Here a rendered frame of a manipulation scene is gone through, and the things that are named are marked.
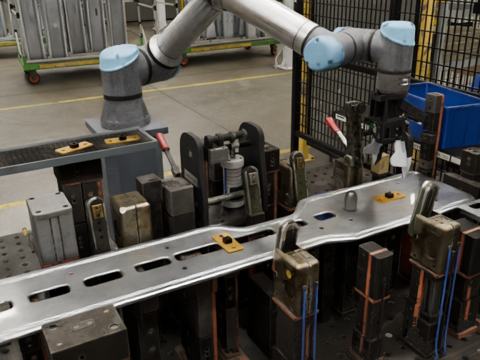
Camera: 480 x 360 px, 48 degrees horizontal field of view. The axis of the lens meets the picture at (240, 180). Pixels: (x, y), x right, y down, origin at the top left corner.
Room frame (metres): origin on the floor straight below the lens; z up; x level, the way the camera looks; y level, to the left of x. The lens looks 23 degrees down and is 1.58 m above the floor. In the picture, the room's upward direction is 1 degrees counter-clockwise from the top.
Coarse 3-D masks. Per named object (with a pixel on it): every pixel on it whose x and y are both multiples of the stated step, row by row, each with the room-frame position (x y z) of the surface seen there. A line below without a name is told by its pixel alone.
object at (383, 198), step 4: (392, 192) 1.28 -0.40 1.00; (396, 192) 1.28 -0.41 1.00; (376, 196) 1.25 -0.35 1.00; (380, 196) 1.25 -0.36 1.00; (384, 196) 1.25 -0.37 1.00; (388, 196) 1.25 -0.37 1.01; (392, 196) 1.25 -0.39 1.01; (396, 196) 1.25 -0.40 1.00; (400, 196) 1.25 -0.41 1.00; (404, 196) 1.25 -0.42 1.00; (376, 200) 1.23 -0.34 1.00; (380, 200) 1.23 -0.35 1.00; (384, 200) 1.23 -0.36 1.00; (388, 200) 1.23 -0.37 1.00; (392, 200) 1.23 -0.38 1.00
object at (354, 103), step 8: (352, 104) 1.39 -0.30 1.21; (360, 104) 1.36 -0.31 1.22; (352, 112) 1.38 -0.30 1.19; (360, 112) 1.36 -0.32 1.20; (352, 120) 1.38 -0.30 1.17; (360, 120) 1.39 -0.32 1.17; (352, 128) 1.37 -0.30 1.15; (360, 128) 1.39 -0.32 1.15; (352, 136) 1.37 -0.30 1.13; (360, 136) 1.38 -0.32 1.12; (352, 144) 1.37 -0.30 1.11; (360, 144) 1.38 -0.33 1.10; (352, 152) 1.36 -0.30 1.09; (360, 152) 1.38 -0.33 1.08; (360, 160) 1.37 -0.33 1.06
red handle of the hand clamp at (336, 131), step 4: (328, 120) 1.47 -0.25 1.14; (332, 120) 1.47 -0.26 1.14; (328, 124) 1.47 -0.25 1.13; (332, 124) 1.46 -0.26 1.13; (332, 128) 1.45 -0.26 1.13; (336, 128) 1.45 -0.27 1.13; (332, 132) 1.45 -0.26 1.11; (336, 132) 1.44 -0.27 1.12; (340, 132) 1.44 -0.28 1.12; (336, 136) 1.44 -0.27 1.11; (340, 136) 1.43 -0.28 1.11; (340, 140) 1.42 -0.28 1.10; (344, 140) 1.42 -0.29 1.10; (344, 144) 1.41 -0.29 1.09; (344, 148) 1.40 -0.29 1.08; (356, 156) 1.37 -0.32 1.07; (356, 160) 1.37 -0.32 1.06
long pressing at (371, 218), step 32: (384, 192) 1.29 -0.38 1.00; (416, 192) 1.28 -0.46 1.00; (448, 192) 1.28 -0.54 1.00; (256, 224) 1.11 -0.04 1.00; (320, 224) 1.11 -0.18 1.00; (352, 224) 1.11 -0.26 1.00; (384, 224) 1.11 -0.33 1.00; (96, 256) 0.98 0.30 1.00; (128, 256) 0.98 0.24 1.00; (160, 256) 0.98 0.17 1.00; (224, 256) 0.97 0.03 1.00; (256, 256) 0.97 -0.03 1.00; (0, 288) 0.87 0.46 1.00; (32, 288) 0.87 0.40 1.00; (96, 288) 0.87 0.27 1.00; (128, 288) 0.86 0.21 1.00; (160, 288) 0.87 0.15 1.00; (0, 320) 0.77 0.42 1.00; (32, 320) 0.77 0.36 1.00
